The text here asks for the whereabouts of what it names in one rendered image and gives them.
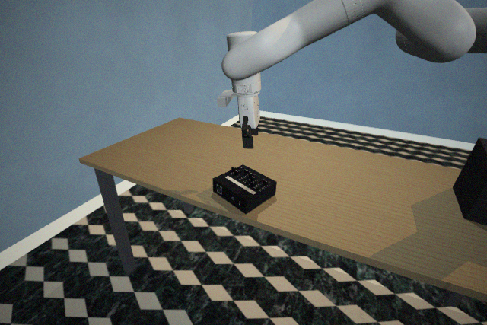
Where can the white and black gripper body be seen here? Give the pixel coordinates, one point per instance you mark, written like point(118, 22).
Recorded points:
point(251, 111)

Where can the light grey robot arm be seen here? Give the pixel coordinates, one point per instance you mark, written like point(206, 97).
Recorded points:
point(434, 30)

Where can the black lighting desk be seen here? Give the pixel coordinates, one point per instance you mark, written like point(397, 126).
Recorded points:
point(244, 188)

